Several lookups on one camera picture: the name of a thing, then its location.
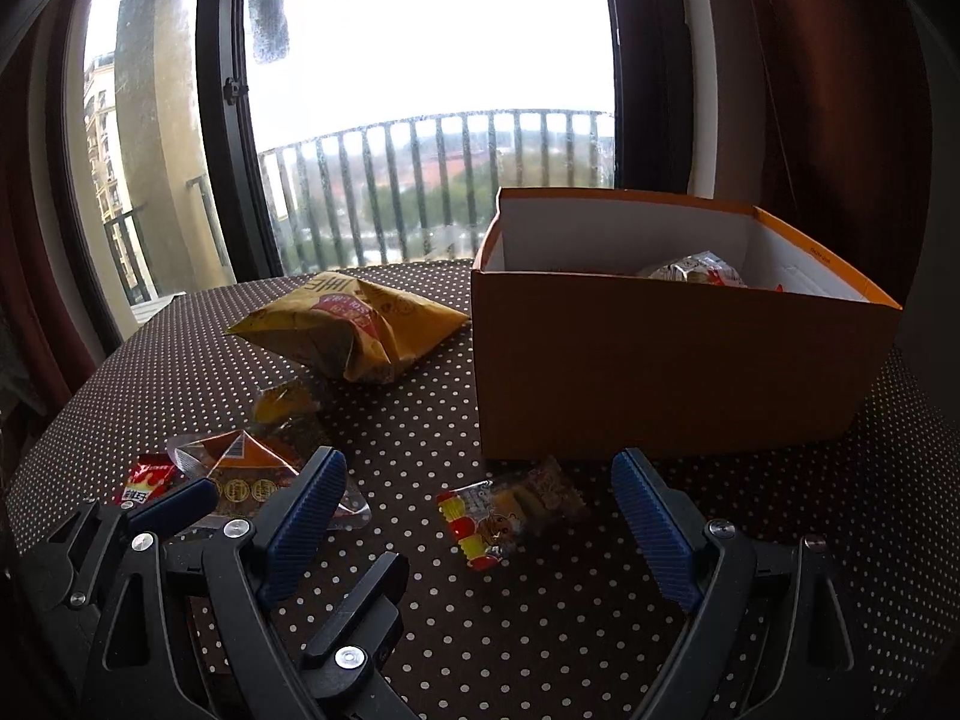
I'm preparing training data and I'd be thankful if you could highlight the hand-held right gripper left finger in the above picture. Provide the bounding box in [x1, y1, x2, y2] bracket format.
[81, 446, 347, 720]

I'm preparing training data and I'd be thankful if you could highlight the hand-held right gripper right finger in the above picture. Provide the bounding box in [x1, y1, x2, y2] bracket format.
[610, 448, 875, 720]

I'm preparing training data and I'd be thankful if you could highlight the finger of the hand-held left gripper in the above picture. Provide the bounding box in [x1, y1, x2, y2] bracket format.
[19, 476, 220, 612]
[300, 551, 418, 720]

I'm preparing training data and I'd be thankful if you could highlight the red and white snack packet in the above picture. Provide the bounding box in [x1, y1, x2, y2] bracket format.
[111, 454, 181, 507]

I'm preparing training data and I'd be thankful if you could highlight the orange triangular snack packet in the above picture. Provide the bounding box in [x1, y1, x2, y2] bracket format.
[166, 427, 372, 533]

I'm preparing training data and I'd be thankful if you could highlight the small yellow clear packet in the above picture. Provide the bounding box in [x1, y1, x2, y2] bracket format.
[251, 379, 331, 455]

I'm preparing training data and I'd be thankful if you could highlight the small clear skewer snack packet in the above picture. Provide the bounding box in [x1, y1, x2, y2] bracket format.
[437, 456, 590, 571]

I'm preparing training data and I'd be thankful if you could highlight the orange cardboard box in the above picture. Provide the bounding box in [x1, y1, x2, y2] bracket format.
[471, 187, 903, 462]

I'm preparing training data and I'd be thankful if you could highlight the large yellow chip bag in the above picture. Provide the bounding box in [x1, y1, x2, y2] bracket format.
[225, 270, 472, 385]

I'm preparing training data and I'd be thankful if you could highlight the white and red snack bag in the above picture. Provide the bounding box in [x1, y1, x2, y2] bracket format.
[637, 251, 749, 290]

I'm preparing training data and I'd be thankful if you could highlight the brown polka-dot tablecloth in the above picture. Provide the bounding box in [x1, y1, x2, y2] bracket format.
[4, 259, 960, 720]

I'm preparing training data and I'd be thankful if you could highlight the white outdoor unit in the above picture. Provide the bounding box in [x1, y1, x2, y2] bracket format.
[129, 289, 188, 325]

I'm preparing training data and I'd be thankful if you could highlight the dark red curtain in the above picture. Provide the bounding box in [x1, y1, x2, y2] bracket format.
[690, 0, 931, 301]
[0, 15, 98, 406]

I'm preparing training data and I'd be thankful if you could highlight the metal balcony railing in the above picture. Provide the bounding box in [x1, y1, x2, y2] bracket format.
[101, 109, 616, 301]

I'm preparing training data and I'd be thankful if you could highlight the dark hanging garment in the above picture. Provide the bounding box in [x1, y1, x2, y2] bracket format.
[246, 0, 293, 65]

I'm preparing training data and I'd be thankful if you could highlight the dark window frame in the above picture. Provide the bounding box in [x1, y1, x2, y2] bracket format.
[45, 0, 695, 350]

